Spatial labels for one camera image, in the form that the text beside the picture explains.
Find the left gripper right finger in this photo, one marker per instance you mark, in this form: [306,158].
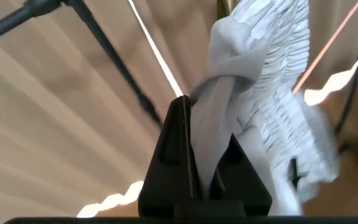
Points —
[244,186]

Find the beige curtain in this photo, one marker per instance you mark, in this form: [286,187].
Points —
[42,124]

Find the pale grey garment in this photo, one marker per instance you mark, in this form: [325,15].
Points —
[275,93]

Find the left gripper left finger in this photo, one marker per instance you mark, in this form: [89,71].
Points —
[166,180]

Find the black clothes rack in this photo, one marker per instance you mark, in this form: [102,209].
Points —
[104,46]

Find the pink clothes hanger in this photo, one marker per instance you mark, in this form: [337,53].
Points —
[325,48]

